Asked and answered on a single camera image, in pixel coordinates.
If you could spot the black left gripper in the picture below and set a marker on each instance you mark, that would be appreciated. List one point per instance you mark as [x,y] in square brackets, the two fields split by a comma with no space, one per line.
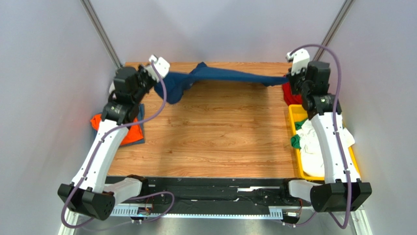
[142,71]

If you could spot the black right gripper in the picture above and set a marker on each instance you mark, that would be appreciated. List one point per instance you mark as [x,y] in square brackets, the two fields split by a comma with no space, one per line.
[295,77]

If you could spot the navy blue t shirt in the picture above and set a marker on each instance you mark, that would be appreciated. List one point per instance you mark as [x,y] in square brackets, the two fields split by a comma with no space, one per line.
[176,83]

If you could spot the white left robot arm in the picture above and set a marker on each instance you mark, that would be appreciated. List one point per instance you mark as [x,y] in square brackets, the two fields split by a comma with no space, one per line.
[104,146]

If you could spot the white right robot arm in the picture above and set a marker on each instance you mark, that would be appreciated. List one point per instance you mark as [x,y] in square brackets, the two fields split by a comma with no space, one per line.
[329,146]

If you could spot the red crumpled t shirt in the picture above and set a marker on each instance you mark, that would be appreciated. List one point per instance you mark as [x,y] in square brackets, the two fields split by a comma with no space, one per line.
[289,97]

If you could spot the orange folded t shirt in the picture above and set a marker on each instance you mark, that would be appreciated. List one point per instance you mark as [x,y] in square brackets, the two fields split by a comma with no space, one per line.
[95,121]

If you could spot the green t shirt in bin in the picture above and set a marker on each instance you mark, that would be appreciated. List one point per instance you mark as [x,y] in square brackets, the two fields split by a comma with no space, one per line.
[295,140]

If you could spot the white t shirt in bin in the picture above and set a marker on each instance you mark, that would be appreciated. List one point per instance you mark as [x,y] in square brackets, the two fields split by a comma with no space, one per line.
[310,152]

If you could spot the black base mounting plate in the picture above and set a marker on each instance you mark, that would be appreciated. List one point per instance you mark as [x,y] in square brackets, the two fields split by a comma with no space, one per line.
[187,196]

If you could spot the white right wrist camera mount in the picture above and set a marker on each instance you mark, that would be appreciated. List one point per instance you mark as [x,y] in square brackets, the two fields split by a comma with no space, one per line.
[299,59]

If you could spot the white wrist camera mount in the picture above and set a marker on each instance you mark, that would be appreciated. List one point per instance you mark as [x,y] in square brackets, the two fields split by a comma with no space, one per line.
[159,67]
[299,59]

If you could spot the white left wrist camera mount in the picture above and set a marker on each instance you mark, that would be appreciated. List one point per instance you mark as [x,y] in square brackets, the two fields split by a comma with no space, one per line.
[159,67]

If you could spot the right aluminium corner post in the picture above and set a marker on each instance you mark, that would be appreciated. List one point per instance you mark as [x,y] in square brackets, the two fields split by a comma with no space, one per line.
[337,22]

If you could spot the aluminium corner post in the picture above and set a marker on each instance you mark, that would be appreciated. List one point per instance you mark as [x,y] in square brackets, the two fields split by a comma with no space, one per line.
[91,12]
[337,22]

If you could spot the left aluminium corner post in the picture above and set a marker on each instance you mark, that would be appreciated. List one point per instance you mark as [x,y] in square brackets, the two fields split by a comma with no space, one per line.
[91,12]

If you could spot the aluminium frame rail front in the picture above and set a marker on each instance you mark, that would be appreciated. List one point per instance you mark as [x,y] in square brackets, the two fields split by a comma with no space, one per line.
[136,214]

